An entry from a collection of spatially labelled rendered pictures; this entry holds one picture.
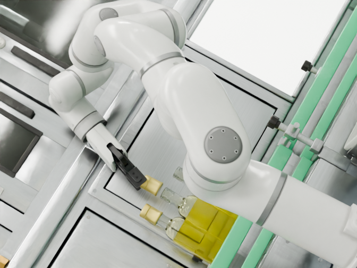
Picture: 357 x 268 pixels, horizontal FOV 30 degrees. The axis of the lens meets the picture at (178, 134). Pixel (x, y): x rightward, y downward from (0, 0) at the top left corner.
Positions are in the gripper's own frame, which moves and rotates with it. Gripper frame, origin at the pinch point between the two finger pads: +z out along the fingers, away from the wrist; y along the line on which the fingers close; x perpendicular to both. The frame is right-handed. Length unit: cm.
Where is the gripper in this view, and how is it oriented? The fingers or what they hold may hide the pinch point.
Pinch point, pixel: (136, 178)
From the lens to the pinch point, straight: 155.7
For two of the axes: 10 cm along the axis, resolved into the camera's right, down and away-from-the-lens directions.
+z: 6.7, 7.3, -1.5
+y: 0.4, -2.3, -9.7
